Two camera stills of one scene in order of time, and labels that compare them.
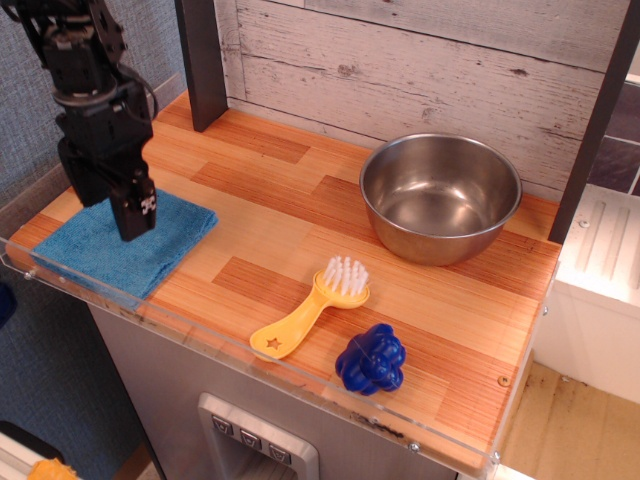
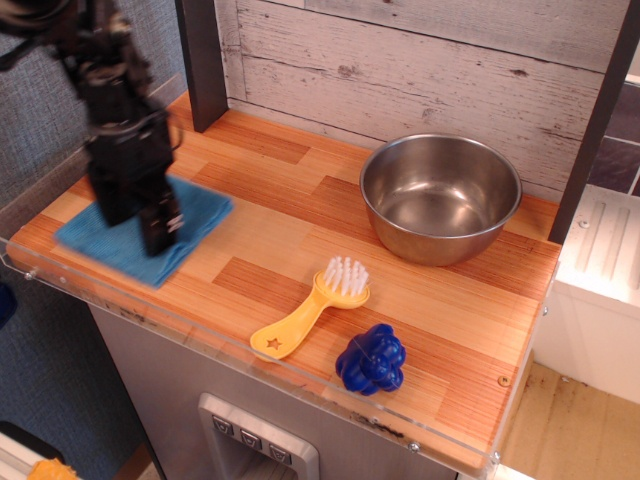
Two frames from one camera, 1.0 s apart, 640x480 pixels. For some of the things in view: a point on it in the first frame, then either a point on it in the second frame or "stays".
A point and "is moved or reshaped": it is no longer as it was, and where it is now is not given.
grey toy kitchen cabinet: (166, 379) stays
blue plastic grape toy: (372, 361) stays
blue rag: (87, 245) is moved or reshaped
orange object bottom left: (51, 470) stays
